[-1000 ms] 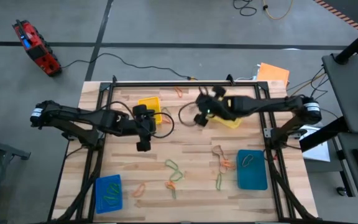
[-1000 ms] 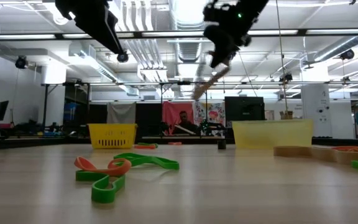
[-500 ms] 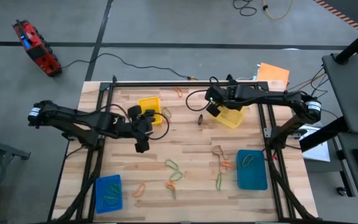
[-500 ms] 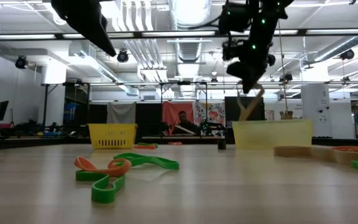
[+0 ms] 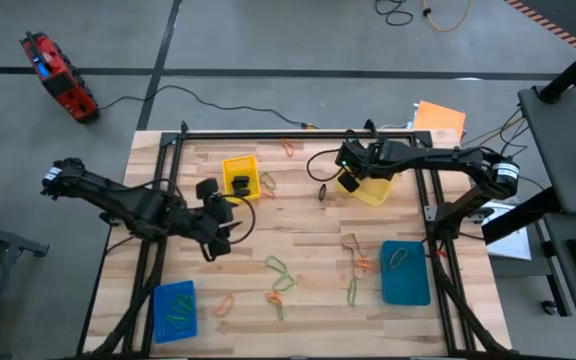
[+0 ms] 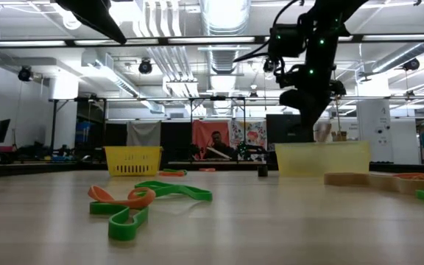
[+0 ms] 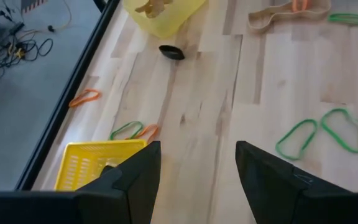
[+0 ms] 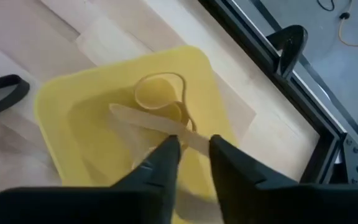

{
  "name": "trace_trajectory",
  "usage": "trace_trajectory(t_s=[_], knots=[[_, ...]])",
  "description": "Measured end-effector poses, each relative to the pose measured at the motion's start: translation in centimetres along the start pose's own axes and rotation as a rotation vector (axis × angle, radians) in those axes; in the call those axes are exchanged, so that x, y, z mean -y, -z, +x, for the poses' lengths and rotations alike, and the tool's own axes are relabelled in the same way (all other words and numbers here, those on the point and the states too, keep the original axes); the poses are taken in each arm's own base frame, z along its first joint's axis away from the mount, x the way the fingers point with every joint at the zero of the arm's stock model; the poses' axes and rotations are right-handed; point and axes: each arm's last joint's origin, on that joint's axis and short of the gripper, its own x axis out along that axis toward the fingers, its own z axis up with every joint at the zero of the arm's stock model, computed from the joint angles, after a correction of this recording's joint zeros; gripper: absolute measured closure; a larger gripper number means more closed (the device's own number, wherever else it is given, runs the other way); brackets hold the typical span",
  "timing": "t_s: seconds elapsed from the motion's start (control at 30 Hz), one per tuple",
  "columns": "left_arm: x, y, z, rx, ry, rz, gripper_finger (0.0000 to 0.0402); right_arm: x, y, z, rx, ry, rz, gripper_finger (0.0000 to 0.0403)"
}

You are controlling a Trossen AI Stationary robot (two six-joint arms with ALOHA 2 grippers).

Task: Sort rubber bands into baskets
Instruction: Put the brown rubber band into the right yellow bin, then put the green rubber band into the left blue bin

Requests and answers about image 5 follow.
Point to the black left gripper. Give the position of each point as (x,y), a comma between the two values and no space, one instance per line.
(208,220)

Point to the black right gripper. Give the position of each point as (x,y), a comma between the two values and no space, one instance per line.
(365,157)

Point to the green rubber band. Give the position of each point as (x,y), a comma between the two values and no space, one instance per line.
(263,176)
(280,314)
(268,260)
(349,295)
(292,284)
(180,316)
(168,320)
(174,300)

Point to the tan rubber band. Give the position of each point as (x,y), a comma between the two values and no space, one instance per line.
(354,274)
(343,240)

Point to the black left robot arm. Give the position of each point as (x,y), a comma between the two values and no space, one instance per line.
(118,197)

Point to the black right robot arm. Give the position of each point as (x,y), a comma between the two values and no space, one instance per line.
(443,157)

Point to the translucent yellow plastic basket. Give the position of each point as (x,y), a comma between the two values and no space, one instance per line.
(373,192)

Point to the yellow perforated plastic basket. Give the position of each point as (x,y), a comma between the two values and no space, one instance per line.
(230,167)

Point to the orange paper sheet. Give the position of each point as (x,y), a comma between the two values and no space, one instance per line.
(440,120)

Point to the blue perforated plastic basket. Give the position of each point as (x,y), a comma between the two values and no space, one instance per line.
(160,335)

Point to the teal plastic basket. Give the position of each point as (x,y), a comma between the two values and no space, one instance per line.
(415,285)

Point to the black cart crossbar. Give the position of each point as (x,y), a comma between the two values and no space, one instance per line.
(518,215)

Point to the white paper sheet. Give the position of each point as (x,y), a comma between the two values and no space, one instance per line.
(510,240)

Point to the grey cart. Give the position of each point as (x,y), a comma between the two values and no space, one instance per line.
(568,140)

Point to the black pole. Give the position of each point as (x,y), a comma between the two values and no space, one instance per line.
(573,70)

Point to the black caster wheel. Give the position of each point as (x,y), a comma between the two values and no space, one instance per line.
(549,306)

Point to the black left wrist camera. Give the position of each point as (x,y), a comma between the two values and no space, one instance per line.
(219,248)

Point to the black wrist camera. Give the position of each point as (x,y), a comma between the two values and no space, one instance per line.
(219,248)
(349,181)

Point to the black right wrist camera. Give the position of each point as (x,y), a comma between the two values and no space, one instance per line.
(349,181)

